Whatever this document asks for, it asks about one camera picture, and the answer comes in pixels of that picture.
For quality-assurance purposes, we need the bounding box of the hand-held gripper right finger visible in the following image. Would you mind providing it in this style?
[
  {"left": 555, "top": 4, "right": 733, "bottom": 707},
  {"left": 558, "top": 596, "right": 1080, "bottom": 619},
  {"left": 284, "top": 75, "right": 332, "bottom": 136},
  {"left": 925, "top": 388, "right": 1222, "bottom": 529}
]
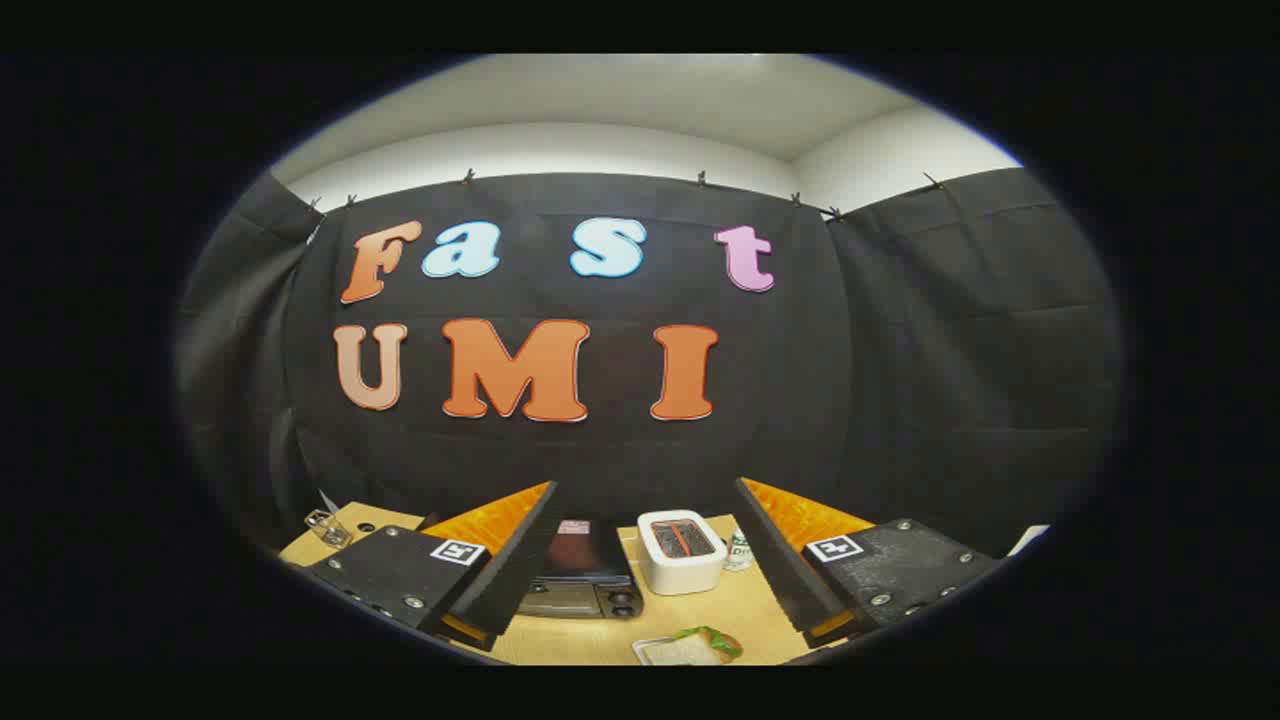
[{"left": 735, "top": 477, "right": 1001, "bottom": 649}]

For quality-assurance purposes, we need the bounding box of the white pop-up toaster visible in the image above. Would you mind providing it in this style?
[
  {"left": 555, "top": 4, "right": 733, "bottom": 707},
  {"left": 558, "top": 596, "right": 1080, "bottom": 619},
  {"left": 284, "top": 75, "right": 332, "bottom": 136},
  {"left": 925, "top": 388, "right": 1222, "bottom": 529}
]
[{"left": 637, "top": 510, "right": 729, "bottom": 597}]

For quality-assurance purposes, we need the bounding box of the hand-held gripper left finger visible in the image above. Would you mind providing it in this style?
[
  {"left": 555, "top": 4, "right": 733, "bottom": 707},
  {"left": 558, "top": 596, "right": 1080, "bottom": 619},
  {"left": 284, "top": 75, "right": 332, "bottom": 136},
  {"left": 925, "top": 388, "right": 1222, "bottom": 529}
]
[{"left": 305, "top": 480, "right": 561, "bottom": 653}]

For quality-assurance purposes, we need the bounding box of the lettuce sandwich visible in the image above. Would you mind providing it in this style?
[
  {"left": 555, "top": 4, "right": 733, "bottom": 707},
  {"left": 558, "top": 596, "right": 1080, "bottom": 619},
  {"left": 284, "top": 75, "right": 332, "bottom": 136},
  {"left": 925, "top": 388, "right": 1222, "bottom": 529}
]
[{"left": 650, "top": 626, "right": 744, "bottom": 666}]

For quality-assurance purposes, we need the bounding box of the black toaster oven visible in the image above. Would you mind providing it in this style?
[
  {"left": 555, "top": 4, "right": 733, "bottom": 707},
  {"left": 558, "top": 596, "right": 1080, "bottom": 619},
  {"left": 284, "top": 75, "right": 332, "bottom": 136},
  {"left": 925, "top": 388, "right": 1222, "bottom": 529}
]
[{"left": 515, "top": 518, "right": 646, "bottom": 621}]

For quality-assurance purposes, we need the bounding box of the clear glass cup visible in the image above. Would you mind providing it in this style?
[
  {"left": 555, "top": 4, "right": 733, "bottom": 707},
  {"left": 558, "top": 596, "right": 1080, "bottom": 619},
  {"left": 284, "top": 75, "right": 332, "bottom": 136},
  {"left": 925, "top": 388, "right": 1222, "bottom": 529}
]
[{"left": 305, "top": 508, "right": 353, "bottom": 549}]

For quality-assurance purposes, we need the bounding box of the white ribbed tray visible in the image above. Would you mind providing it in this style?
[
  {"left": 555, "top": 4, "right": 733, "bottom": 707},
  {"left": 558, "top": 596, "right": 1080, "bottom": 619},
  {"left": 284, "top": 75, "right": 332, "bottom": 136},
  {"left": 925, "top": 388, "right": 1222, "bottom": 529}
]
[{"left": 632, "top": 636, "right": 731, "bottom": 666}]

